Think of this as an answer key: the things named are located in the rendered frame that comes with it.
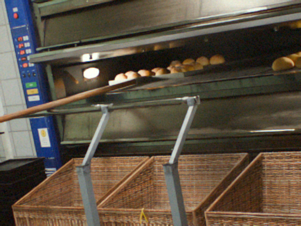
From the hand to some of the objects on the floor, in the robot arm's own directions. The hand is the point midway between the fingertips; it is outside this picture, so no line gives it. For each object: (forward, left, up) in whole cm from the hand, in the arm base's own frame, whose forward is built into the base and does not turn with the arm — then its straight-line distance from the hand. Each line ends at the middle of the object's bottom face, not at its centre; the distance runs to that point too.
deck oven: (+48, +160, -119) cm, 205 cm away
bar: (+36, +14, -119) cm, 125 cm away
